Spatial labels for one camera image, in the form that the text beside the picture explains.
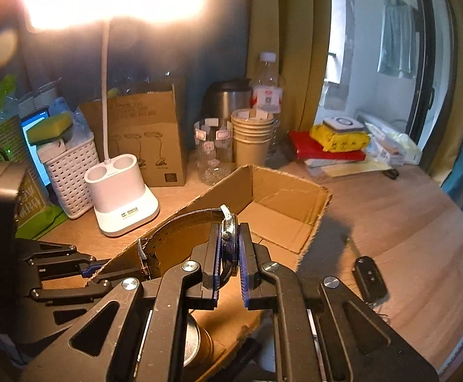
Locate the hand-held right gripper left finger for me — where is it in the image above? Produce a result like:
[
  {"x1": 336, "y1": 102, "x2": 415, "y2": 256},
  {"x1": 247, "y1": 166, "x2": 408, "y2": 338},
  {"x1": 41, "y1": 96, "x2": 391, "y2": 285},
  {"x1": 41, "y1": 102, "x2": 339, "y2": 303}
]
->
[{"x1": 19, "y1": 223, "x2": 222, "y2": 382}]

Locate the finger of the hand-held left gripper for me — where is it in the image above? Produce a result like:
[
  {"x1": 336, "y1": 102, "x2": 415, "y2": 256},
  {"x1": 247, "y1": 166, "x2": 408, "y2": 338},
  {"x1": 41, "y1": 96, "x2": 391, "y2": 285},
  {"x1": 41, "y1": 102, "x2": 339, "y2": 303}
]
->
[
  {"x1": 15, "y1": 238, "x2": 111, "y2": 279},
  {"x1": 29, "y1": 279, "x2": 114, "y2": 325}
]

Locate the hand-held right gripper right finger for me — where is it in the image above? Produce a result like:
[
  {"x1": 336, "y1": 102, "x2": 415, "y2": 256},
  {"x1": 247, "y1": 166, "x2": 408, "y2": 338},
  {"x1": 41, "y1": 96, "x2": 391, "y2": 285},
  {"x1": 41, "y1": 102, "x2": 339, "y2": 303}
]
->
[{"x1": 237, "y1": 223, "x2": 441, "y2": 382}]

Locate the silver wristwatch with dark strap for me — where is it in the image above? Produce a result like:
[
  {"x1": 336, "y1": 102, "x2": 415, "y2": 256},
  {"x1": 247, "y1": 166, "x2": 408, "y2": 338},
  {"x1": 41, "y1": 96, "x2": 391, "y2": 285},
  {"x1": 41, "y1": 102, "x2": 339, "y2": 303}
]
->
[{"x1": 138, "y1": 204, "x2": 242, "y2": 283}]

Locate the cardboard box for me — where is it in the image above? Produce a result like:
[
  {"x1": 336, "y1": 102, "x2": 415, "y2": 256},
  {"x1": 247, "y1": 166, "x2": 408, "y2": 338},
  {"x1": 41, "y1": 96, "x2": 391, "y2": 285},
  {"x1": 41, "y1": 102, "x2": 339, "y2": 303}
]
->
[{"x1": 84, "y1": 164, "x2": 333, "y2": 363}]

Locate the metal tin can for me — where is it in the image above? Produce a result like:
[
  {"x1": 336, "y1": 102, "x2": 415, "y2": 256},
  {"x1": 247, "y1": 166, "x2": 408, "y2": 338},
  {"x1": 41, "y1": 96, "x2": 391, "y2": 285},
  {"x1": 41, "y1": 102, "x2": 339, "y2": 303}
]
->
[{"x1": 184, "y1": 312, "x2": 226, "y2": 367}]

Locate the black marker pen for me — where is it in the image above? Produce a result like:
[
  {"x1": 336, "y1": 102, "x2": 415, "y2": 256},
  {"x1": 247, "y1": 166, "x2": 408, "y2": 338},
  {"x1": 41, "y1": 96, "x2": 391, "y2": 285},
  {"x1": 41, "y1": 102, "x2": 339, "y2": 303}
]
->
[{"x1": 353, "y1": 258, "x2": 388, "y2": 304}]

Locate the green snack packet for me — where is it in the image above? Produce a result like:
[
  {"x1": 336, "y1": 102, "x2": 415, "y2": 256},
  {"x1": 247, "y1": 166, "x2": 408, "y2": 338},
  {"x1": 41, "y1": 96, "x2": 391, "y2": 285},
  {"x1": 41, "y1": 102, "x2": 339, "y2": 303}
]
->
[{"x1": 15, "y1": 167, "x2": 69, "y2": 240}]

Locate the white desk lamp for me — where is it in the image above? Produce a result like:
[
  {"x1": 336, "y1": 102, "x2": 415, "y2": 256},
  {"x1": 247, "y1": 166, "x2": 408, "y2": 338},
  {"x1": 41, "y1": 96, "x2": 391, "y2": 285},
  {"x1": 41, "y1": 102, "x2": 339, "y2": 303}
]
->
[{"x1": 21, "y1": 0, "x2": 212, "y2": 237}]

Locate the white woven plastic basket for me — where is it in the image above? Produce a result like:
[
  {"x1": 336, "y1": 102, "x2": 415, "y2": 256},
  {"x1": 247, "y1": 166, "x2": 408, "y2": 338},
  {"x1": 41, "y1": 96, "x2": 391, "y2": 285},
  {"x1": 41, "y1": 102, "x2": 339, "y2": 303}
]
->
[{"x1": 41, "y1": 129, "x2": 101, "y2": 219}]

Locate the phone with lit screen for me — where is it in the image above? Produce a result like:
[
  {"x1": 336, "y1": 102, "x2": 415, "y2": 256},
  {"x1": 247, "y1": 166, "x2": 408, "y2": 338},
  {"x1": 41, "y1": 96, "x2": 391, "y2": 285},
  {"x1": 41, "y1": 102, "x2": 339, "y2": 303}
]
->
[{"x1": 20, "y1": 105, "x2": 53, "y2": 187}]

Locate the glass jar with pink stickers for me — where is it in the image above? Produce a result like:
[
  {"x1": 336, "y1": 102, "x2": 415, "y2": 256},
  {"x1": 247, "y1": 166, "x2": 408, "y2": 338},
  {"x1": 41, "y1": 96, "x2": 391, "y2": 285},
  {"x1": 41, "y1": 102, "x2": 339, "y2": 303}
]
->
[{"x1": 194, "y1": 117, "x2": 234, "y2": 186}]

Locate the stack of paper cups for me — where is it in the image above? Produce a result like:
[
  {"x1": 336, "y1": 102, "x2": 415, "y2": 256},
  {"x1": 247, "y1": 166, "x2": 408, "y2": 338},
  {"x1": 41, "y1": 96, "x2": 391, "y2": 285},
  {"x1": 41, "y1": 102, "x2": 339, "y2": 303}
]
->
[{"x1": 231, "y1": 108, "x2": 276, "y2": 168}]

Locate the flat red box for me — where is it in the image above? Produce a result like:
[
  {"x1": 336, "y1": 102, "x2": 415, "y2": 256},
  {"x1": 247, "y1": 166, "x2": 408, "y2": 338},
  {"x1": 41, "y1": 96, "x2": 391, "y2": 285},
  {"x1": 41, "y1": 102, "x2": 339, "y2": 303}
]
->
[{"x1": 288, "y1": 129, "x2": 367, "y2": 160}]

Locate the yellow green sponge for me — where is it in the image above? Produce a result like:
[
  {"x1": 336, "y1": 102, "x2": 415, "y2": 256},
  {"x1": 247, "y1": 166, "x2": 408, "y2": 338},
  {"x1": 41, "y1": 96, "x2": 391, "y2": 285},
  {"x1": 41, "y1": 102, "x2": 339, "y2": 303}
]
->
[{"x1": 25, "y1": 112, "x2": 73, "y2": 146}]

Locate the brown lamp carton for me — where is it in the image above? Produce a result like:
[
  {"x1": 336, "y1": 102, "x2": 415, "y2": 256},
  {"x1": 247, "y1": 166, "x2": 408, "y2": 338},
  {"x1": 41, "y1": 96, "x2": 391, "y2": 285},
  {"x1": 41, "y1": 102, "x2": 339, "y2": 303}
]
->
[{"x1": 78, "y1": 83, "x2": 188, "y2": 187}]

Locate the clear bluish plastic bag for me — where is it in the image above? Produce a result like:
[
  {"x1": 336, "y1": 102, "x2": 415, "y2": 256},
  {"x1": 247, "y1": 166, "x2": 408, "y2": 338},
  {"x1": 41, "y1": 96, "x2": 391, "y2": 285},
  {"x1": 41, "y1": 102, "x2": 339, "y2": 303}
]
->
[{"x1": 51, "y1": 97, "x2": 94, "y2": 138}]

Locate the stainless steel thermos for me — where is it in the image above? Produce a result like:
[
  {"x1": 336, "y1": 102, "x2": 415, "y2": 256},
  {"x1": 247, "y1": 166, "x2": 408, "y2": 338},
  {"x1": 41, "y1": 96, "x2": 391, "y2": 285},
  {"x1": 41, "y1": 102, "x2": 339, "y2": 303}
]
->
[{"x1": 203, "y1": 80, "x2": 254, "y2": 128}]

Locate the yellow wipes packet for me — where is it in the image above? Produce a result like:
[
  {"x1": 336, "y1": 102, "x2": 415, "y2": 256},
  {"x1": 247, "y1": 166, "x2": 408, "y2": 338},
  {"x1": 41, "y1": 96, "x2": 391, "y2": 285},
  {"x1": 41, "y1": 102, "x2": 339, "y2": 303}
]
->
[{"x1": 310, "y1": 123, "x2": 371, "y2": 152}]

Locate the small white device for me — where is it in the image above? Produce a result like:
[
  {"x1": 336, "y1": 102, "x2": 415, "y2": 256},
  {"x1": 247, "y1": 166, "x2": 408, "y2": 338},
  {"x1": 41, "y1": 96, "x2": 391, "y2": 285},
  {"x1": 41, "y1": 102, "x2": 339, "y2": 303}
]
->
[{"x1": 322, "y1": 116, "x2": 365, "y2": 132}]

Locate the clear plastic water bottle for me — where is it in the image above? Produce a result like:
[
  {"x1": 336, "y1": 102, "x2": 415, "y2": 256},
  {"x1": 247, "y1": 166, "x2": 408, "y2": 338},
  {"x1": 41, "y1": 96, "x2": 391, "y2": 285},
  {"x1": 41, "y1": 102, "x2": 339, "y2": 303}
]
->
[{"x1": 251, "y1": 52, "x2": 284, "y2": 156}]

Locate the hanging grey garment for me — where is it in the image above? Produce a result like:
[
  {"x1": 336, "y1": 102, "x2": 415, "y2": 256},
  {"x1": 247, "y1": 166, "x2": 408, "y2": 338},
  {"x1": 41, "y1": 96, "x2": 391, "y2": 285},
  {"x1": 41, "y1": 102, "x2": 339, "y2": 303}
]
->
[{"x1": 377, "y1": 0, "x2": 419, "y2": 79}]

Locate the black sliding door frame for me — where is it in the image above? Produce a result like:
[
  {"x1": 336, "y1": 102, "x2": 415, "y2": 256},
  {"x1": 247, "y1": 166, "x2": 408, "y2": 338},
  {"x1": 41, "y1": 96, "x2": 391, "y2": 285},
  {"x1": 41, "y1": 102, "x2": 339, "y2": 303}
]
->
[{"x1": 408, "y1": 0, "x2": 455, "y2": 148}]

